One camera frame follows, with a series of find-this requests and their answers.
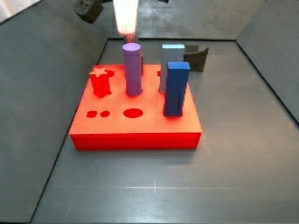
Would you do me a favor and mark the light blue square peg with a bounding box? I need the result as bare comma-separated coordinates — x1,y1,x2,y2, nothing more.
159,44,184,94

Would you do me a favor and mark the red star peg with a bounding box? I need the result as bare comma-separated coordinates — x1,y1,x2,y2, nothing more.
89,67,115,98

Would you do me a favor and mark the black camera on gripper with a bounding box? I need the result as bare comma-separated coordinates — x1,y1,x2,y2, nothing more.
73,0,104,24

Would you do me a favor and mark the purple cylinder peg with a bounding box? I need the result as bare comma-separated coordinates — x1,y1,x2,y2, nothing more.
123,43,143,96

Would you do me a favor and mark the dark blue rectangular peg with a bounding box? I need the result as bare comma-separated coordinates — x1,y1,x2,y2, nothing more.
163,61,191,117

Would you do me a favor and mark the red fixture base block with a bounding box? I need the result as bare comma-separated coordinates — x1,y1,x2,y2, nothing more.
69,65,201,151

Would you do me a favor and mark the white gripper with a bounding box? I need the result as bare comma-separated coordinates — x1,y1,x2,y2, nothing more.
113,0,139,36

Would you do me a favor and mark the dark olive curved fixture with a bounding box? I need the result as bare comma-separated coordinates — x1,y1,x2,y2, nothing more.
183,45,209,72

